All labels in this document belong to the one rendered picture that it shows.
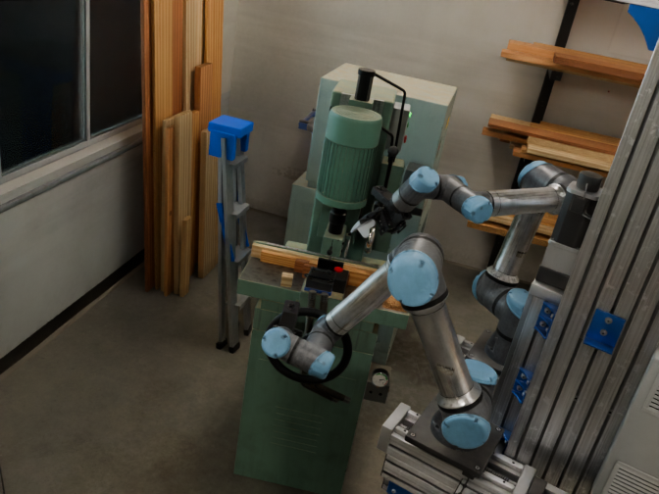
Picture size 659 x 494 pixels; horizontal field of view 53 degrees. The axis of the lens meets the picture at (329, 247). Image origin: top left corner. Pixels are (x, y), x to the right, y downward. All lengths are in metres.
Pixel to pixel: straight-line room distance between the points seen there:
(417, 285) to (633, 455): 0.77
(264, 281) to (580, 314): 1.05
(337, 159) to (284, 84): 2.57
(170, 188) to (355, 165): 1.64
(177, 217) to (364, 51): 1.70
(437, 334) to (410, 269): 0.19
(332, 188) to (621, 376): 1.02
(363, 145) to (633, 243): 0.87
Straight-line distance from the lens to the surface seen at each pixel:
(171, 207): 3.63
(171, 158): 3.52
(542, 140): 4.00
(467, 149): 4.50
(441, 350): 1.60
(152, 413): 3.08
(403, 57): 4.43
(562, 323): 1.84
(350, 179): 2.14
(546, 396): 1.96
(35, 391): 3.23
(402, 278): 1.50
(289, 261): 2.38
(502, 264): 2.29
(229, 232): 3.14
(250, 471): 2.80
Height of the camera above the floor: 2.04
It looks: 26 degrees down
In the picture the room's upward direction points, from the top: 10 degrees clockwise
